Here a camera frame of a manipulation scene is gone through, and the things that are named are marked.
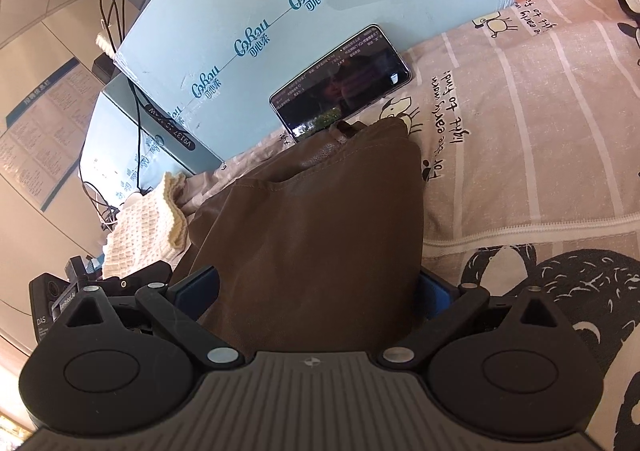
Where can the wall notice poster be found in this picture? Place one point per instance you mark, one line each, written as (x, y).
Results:
(46, 131)

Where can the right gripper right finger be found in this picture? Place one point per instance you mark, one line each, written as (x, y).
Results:
(444, 311)

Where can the large light blue carton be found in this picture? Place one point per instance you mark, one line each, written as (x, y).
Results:
(215, 63)

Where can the brown leather jacket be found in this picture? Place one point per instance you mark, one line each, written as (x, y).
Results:
(320, 247)

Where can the pink striped cartoon bedsheet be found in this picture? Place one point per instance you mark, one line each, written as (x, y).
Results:
(528, 123)

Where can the cream knitted sweater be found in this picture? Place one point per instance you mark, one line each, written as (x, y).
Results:
(150, 228)

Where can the black smartphone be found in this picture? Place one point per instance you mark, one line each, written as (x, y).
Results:
(357, 73)

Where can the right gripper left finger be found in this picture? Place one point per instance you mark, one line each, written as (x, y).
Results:
(175, 311)

